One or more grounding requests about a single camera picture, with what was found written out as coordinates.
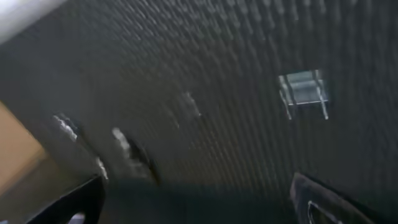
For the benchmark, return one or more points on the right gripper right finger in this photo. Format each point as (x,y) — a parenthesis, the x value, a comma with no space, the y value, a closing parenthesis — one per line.
(311,193)

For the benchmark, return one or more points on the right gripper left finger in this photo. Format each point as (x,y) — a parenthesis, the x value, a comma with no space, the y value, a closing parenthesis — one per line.
(84,202)

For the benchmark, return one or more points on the black pegboard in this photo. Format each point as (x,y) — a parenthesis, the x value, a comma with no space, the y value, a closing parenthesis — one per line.
(217,62)

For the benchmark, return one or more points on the wrench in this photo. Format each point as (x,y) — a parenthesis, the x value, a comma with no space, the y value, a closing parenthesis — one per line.
(65,127)

